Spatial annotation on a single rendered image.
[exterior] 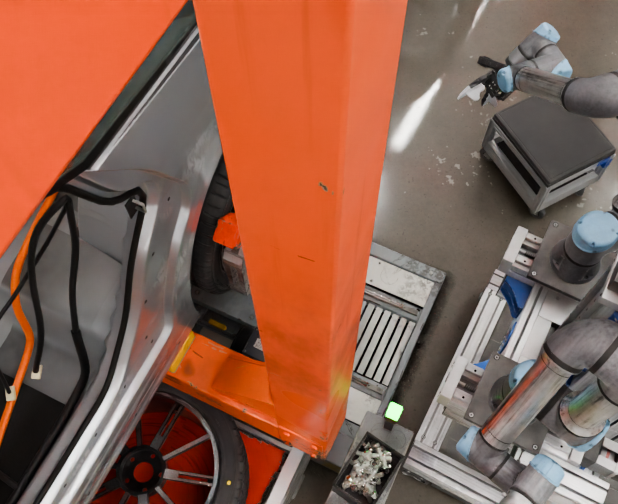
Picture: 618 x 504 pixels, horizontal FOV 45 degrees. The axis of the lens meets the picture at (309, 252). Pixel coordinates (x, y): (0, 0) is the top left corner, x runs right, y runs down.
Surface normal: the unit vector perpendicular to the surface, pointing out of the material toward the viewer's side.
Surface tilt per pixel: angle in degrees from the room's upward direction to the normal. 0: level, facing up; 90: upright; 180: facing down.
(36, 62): 90
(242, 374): 36
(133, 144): 79
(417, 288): 0
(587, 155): 0
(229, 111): 90
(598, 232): 8
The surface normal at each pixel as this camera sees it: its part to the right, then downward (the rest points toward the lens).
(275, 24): -0.44, 0.81
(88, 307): -0.08, -0.29
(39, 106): 0.90, 0.39
